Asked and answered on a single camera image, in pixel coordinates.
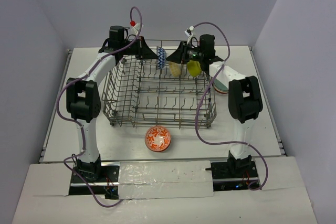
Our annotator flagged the white bowl yellow flower pattern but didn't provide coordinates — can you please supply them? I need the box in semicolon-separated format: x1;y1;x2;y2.
169;61;182;78

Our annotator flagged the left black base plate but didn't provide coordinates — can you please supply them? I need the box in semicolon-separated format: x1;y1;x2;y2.
69;165;120;200

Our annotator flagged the grey wire dish rack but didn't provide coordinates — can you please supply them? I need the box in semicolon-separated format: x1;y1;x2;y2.
102;40;216;128

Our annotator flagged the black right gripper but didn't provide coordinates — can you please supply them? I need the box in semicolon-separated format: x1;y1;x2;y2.
166;41;204;65

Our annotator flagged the orange floral patterned bowl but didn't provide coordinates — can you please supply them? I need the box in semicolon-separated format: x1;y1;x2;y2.
144;125;172;152

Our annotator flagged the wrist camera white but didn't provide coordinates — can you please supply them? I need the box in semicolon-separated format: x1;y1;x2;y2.
130;20;143;36
184;26;195;37

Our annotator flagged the white taped cover panel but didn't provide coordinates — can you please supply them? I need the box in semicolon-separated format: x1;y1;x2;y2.
118;161;214;199

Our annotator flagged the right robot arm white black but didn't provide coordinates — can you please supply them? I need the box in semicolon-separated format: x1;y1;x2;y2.
167;34;263;177

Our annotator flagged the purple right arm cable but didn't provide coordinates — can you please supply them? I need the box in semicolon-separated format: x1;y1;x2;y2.
193;23;268;191

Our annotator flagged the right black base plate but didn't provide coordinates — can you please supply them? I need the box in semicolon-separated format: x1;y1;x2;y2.
205;161;260;191

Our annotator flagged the blue zigzag patterned bowl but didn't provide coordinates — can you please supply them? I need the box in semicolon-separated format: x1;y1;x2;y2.
156;47;166;69

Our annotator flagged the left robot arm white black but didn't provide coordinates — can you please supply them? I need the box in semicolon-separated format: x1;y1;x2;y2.
66;24;157;182

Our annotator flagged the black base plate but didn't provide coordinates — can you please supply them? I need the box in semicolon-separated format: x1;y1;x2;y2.
205;161;260;191
69;165;120;200

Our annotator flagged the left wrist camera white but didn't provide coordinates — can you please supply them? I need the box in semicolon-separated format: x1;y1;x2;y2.
130;20;143;36

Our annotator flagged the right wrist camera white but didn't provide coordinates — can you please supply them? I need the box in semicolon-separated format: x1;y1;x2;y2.
184;26;195;37

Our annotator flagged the teal patterned bowl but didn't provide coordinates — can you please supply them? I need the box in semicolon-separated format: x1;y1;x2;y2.
212;78;228;91

